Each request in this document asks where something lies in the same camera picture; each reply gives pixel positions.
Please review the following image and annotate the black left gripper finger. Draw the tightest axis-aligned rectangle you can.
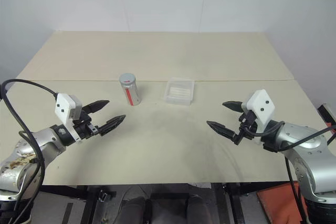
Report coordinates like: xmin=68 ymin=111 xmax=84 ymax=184
xmin=97 ymin=114 xmax=127 ymax=137
xmin=82 ymin=100 xmax=110 ymax=116

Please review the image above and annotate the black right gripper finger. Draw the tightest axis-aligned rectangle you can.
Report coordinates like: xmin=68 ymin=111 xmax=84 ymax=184
xmin=206 ymin=120 xmax=236 ymax=141
xmin=222 ymin=100 xmax=244 ymax=114

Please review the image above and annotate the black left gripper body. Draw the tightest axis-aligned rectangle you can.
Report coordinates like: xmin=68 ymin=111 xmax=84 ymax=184
xmin=71 ymin=109 xmax=99 ymax=141

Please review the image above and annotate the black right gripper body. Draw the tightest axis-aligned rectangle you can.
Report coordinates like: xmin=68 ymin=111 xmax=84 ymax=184
xmin=232 ymin=110 xmax=258 ymax=146

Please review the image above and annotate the silver can with red label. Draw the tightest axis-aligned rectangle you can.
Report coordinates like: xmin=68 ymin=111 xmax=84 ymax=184
xmin=119 ymin=73 xmax=143 ymax=106

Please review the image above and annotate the pale blue plastic container lid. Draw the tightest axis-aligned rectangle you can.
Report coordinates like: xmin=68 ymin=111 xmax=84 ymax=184
xmin=119 ymin=73 xmax=137 ymax=85

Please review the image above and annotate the clear plastic tray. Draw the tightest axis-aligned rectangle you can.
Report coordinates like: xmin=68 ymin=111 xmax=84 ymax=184
xmin=163 ymin=77 xmax=196 ymax=106

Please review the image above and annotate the orange-red mat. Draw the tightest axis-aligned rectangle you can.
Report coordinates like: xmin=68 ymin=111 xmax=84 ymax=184
xmin=256 ymin=182 xmax=310 ymax=224

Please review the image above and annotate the dark rounded robot foot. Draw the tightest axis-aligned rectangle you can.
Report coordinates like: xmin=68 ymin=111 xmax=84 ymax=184
xmin=121 ymin=196 xmax=148 ymax=224
xmin=185 ymin=194 xmax=210 ymax=224

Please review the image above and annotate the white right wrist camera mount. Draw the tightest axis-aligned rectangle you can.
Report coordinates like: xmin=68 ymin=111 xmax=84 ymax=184
xmin=241 ymin=89 xmax=276 ymax=144

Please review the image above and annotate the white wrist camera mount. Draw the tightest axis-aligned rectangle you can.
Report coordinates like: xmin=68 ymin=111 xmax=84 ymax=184
xmin=54 ymin=93 xmax=83 ymax=144
xmin=241 ymin=89 xmax=276 ymax=144

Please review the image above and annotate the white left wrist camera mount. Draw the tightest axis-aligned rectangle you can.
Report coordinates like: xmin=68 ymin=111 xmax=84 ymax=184
xmin=54 ymin=93 xmax=83 ymax=144

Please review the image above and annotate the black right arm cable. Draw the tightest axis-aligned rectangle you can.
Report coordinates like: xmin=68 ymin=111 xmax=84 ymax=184
xmin=241 ymin=120 xmax=336 ymax=224

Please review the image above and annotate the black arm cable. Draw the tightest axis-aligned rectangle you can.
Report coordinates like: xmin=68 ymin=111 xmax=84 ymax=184
xmin=241 ymin=120 xmax=336 ymax=224
xmin=0 ymin=78 xmax=58 ymax=224

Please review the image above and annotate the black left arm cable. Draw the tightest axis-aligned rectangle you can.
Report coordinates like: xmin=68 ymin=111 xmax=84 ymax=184
xmin=0 ymin=78 xmax=58 ymax=224

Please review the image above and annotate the black table frame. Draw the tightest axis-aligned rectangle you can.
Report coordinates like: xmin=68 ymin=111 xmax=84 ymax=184
xmin=39 ymin=182 xmax=297 ymax=224

